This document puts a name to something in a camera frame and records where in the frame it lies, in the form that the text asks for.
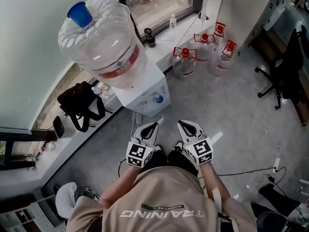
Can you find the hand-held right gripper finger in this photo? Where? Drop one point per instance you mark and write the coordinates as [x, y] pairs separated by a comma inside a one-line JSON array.
[[183, 134], [198, 128]]

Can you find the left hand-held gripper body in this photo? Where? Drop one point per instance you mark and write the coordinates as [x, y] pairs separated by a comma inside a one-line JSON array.
[[137, 155]]

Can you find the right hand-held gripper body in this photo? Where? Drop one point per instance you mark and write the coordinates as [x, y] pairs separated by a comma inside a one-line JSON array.
[[199, 151]]

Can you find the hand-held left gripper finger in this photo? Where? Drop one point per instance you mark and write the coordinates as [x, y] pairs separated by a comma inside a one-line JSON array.
[[137, 133], [154, 138]]

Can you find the blue plastic cup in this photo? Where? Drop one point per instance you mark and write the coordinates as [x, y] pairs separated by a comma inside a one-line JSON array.
[[80, 14], [159, 99]]

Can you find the person's left forearm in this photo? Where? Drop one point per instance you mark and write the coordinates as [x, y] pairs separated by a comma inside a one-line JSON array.
[[118, 185]]

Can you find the person's right forearm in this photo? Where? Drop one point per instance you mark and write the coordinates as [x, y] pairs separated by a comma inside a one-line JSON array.
[[212, 182]]

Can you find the person's left black-white shoe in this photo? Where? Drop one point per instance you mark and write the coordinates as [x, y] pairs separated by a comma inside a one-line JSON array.
[[158, 148]]

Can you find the person's black-white shoe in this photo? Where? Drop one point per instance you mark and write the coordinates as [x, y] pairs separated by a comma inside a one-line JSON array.
[[178, 146], [158, 148]]

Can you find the person's right black-white shoe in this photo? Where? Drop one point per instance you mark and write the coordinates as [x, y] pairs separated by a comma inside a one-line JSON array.
[[178, 146]]

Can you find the white power strip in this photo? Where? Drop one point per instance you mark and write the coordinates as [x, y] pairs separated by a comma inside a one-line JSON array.
[[137, 118], [276, 164]]

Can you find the person's black trousers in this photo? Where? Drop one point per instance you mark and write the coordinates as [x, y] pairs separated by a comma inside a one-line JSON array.
[[178, 161]]

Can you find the person's beige t-shirt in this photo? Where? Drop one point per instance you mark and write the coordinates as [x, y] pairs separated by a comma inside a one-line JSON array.
[[164, 197]]

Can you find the white water dispenser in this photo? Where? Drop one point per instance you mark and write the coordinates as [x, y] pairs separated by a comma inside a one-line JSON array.
[[149, 83]]

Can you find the clear plastic water bottle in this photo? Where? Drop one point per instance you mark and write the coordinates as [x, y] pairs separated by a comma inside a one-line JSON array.
[[99, 92]]

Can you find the empty red-capped water jug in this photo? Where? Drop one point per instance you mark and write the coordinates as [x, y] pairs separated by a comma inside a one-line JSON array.
[[223, 60], [184, 64], [204, 48], [219, 30]]

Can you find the black backpack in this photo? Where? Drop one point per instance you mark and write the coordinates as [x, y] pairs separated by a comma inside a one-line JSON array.
[[79, 100]]

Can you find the white bin with black lid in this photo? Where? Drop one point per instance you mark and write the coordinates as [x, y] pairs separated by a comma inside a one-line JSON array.
[[60, 127]]

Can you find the large clear water bottle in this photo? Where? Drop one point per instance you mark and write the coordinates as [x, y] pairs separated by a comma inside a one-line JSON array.
[[103, 47]]

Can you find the clear flat case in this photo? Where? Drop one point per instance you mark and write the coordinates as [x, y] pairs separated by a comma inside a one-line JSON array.
[[167, 38]]

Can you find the black thermos flask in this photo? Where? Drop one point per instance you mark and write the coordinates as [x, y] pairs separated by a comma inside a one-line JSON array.
[[149, 37]]

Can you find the dark round bin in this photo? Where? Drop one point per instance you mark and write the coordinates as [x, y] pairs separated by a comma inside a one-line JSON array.
[[270, 222]]

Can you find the black office chair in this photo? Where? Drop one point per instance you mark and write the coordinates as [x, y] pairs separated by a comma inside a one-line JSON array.
[[287, 69]]

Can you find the small clear bottle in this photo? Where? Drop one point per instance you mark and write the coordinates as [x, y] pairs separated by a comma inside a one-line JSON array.
[[172, 21]]

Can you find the white window ledge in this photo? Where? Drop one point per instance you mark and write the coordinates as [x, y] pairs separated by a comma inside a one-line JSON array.
[[24, 178]]

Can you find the white shelf unit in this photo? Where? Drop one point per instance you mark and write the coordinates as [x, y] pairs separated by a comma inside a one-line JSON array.
[[24, 214]]

